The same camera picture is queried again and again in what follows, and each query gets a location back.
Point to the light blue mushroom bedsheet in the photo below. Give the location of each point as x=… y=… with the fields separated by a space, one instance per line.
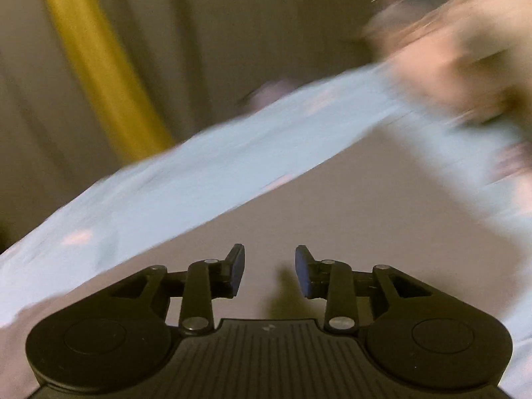
x=221 y=169

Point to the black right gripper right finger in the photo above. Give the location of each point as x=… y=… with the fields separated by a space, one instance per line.
x=356 y=300

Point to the pink plush toy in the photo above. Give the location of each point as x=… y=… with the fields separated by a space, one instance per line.
x=470 y=58

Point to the olive grey curtain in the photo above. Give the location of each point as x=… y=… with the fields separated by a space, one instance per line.
x=201 y=62

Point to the yellow curtain strip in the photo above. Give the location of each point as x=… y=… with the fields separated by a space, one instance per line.
x=107 y=76

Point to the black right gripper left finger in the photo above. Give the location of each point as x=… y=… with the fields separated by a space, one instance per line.
x=142 y=300

